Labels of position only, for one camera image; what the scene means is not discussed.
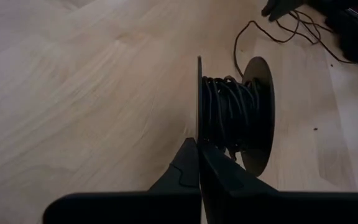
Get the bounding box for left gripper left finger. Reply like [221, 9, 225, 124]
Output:
[42, 138, 202, 224]

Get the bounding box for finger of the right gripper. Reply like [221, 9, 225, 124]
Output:
[261, 0, 279, 17]
[268, 0, 306, 22]

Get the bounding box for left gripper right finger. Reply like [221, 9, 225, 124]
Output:
[197, 141, 358, 224]

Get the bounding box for black cord spool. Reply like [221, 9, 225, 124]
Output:
[195, 55, 276, 179]

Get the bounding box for long thin black cord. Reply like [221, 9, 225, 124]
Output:
[201, 8, 358, 161]

